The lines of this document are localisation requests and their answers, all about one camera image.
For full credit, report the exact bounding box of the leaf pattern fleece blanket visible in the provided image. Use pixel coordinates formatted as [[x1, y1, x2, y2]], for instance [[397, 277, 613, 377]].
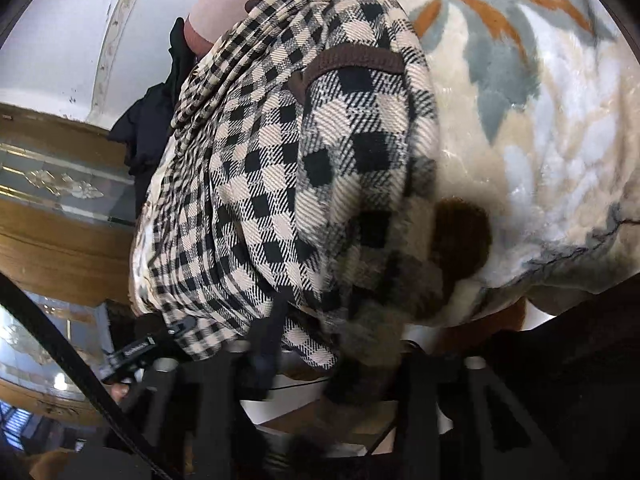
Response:
[[397, 0, 639, 326]]

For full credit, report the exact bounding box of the black strap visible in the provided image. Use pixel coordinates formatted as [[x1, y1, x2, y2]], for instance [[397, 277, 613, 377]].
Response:
[[0, 273, 172, 480]]

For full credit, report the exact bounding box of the wooden glass door wardrobe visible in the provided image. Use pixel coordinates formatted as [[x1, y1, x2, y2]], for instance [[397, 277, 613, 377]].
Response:
[[0, 101, 139, 430]]

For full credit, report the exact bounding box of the black cream checkered garment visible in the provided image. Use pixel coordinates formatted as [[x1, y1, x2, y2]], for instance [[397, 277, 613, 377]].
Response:
[[134, 0, 491, 369]]

